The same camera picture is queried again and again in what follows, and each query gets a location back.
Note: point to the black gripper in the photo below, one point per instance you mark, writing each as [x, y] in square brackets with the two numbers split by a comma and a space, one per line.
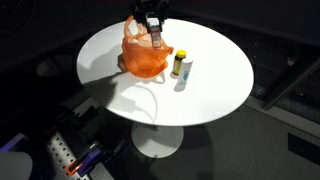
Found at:
[150, 8]

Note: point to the orange plastic bag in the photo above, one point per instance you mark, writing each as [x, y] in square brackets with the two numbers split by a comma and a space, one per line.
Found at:
[143, 60]

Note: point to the brown bottle with yellow cap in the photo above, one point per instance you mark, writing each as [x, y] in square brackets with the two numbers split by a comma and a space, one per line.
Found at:
[178, 65]

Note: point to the white tube with blue print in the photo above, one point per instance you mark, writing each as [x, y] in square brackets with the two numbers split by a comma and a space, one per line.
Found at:
[185, 71]

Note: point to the white round table base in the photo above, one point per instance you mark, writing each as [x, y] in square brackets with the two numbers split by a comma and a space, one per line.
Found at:
[156, 141]

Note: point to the black diagonal beam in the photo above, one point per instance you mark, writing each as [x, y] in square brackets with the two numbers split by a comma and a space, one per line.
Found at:
[290, 83]

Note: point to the grey perforated metal plate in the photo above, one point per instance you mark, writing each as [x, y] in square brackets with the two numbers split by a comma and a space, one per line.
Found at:
[60, 153]

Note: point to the purple bar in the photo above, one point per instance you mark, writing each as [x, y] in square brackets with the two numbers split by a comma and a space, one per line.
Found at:
[13, 141]

